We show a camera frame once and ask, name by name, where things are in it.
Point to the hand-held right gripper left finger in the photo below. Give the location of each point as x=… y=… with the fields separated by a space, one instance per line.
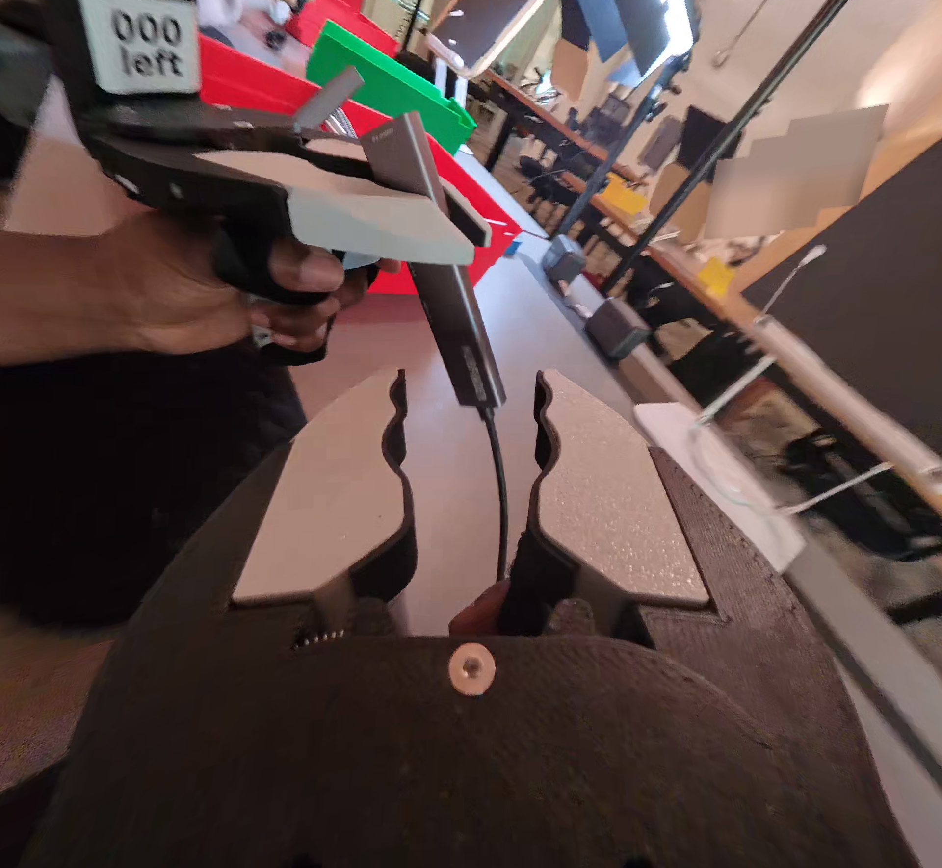
x=323 y=516

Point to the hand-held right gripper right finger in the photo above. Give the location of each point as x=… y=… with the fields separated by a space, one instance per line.
x=618 y=516

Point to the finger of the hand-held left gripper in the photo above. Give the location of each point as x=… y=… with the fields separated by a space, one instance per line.
x=471 y=220
x=368 y=220

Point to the grey usb hub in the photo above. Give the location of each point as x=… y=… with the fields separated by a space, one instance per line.
x=447 y=324

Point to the person's right hand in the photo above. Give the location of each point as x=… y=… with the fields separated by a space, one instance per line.
x=480 y=611

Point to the person's left hand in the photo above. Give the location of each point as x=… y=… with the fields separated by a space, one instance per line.
x=182 y=296

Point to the dark grey charger case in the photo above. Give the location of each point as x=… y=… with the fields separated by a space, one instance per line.
x=566 y=259
x=618 y=330

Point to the green plastic storage bin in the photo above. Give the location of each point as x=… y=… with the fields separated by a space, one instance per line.
x=380 y=85

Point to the yellow box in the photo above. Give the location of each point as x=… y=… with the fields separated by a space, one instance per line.
x=627 y=198

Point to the red plastic storage bin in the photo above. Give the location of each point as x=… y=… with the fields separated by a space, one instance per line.
x=346 y=23
x=234 y=83

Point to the person's black garment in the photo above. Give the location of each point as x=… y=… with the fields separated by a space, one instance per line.
x=111 y=477

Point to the dark tablet on white stand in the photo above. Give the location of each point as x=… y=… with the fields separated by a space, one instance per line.
x=499 y=2

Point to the black monitor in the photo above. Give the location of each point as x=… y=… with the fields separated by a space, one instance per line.
x=709 y=141

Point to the black display panel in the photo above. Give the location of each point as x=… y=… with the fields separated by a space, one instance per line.
x=867 y=309

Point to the black pole stand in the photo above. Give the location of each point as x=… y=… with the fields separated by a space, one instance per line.
x=772 y=89

